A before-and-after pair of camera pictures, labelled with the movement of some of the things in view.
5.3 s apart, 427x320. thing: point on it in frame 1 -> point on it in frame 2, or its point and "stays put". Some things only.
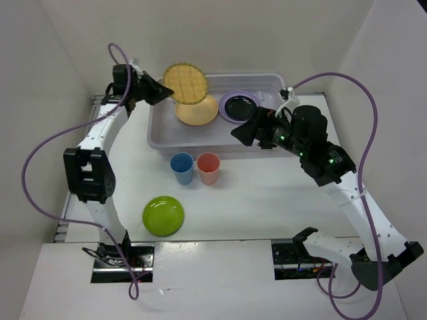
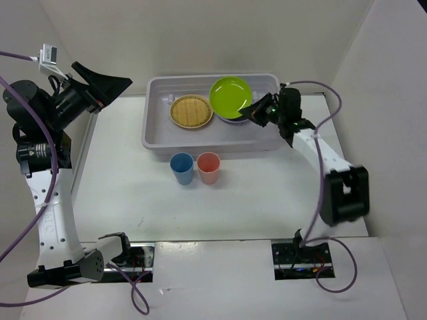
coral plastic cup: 208,164 stays put
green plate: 163,216 -> 229,95
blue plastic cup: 182,165 stays put
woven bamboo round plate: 188,82 -> 191,111
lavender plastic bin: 167,133 stays put
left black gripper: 158,91 -> 107,88
